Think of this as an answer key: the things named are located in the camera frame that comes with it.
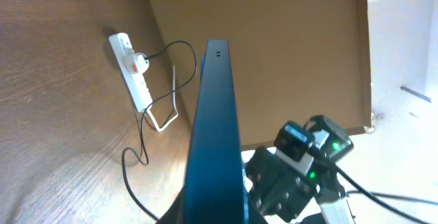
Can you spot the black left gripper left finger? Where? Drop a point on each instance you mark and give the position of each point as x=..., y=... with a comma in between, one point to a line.
x=174, y=215

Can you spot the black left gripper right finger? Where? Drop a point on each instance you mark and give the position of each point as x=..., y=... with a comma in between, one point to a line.
x=254, y=216

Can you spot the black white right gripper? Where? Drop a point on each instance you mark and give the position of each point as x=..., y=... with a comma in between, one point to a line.
x=279, y=189

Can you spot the blue Galaxy smartphone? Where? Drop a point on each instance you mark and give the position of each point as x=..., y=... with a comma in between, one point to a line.
x=214, y=187

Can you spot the white charger plug adapter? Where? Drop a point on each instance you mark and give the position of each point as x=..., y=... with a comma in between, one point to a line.
x=136, y=63

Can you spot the white power strip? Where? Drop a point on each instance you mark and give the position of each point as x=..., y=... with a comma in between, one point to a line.
x=121, y=46

